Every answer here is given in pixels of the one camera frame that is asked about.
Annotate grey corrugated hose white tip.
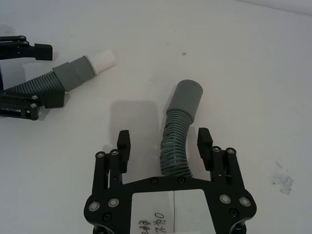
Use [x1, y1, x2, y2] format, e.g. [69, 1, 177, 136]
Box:
[4, 49, 117, 95]

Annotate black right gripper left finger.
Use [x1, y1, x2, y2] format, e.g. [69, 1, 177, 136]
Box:
[91, 130, 134, 196]

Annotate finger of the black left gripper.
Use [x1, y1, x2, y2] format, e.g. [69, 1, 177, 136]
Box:
[0, 35, 53, 62]
[0, 89, 66, 121]

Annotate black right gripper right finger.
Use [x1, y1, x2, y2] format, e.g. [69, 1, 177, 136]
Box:
[196, 127, 246, 193]

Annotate grey corrugated hose grey cuff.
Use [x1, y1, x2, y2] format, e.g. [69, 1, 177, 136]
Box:
[159, 78, 204, 180]

